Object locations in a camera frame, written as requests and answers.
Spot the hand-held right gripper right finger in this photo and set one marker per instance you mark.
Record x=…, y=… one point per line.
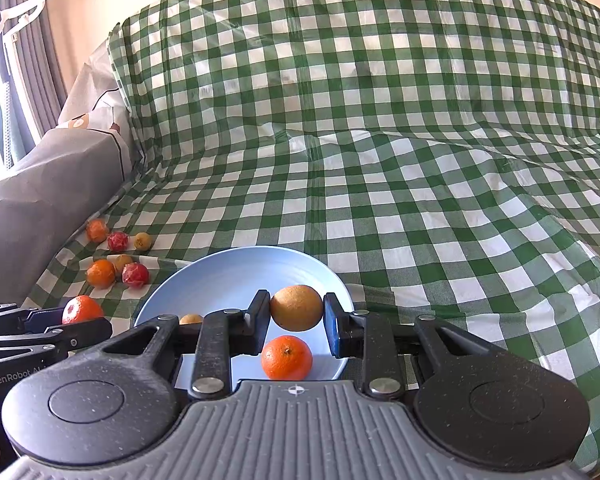
x=331, y=330

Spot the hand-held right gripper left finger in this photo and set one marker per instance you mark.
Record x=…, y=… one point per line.
x=260, y=312

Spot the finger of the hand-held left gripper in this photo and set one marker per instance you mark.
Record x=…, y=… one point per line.
x=42, y=318
x=87, y=330

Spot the orange with shiny skin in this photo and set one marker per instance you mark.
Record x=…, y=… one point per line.
x=82, y=309

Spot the large brown round fruit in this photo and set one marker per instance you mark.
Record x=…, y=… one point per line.
x=296, y=308

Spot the light blue plate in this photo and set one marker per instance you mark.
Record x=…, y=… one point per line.
x=220, y=280

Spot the large orange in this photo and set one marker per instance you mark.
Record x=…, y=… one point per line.
x=286, y=358

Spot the small orange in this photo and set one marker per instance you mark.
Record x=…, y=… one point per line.
x=101, y=273
x=97, y=230

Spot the red round fruit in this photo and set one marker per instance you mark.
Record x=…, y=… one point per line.
x=135, y=275
x=117, y=241

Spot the small yellow-brown fruit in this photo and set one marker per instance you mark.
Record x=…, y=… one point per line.
x=142, y=241
x=123, y=261

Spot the green checked tablecloth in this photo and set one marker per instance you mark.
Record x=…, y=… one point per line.
x=380, y=135

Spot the white printed cloth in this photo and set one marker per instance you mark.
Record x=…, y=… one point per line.
x=95, y=95

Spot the grey curtain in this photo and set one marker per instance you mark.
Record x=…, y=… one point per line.
x=35, y=50

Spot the white standing rack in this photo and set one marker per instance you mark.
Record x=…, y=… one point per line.
x=11, y=30

